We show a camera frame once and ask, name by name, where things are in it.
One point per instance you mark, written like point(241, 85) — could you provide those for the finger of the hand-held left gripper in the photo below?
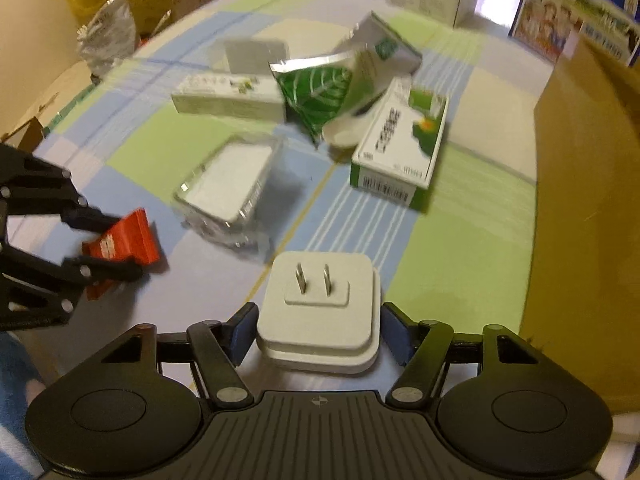
point(95, 217)
point(110, 271)

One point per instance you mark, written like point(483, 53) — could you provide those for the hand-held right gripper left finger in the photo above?
point(244, 335)

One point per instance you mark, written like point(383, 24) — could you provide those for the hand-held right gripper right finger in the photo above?
point(396, 335)

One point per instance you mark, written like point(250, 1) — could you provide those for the red snack packet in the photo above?
point(130, 240)

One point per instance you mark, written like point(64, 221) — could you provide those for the white power adapter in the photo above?
point(320, 325)

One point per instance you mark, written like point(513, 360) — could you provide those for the clear case with white insert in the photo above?
point(230, 175)

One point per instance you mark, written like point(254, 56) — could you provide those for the long white green box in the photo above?
point(225, 97)

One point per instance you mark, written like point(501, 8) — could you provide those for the green white medicine box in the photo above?
point(395, 150)

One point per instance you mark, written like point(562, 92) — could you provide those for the brown cardboard box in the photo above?
point(580, 210)

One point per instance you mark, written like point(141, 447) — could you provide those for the white green carton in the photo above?
point(385, 45)

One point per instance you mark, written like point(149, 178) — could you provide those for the checked tablecloth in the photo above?
point(440, 270)

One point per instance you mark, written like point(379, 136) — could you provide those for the brown cardboard flap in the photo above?
point(30, 135)

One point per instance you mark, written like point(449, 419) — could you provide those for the blue patterned cloth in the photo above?
point(20, 400)

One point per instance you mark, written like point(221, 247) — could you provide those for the crumpled clear plastic bag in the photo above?
point(107, 35)

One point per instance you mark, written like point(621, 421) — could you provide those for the clear plastic box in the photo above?
point(250, 55)

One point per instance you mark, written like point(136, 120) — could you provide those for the green leaf foil bag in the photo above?
point(310, 92)

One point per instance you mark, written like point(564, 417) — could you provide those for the blue milk carton box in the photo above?
point(560, 15)

